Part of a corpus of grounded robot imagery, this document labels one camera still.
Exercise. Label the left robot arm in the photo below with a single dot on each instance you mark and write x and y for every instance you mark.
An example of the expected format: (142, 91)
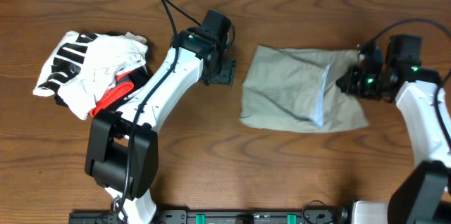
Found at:
(122, 153)

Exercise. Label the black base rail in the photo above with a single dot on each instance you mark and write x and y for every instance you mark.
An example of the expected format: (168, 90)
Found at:
(313, 216)

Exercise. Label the black red garment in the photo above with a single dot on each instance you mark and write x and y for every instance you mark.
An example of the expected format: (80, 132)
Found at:
(116, 93)

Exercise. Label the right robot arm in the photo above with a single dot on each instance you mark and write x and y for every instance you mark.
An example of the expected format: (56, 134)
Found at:
(398, 77)

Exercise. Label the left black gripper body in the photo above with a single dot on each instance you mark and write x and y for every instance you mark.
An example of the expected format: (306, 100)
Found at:
(220, 70)

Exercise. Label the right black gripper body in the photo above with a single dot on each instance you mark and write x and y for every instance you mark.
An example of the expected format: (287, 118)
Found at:
(363, 84)

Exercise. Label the white black printed shirt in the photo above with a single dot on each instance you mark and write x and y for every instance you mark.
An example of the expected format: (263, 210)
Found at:
(83, 67)

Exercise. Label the khaki shorts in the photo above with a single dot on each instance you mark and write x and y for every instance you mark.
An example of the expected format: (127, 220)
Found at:
(294, 90)

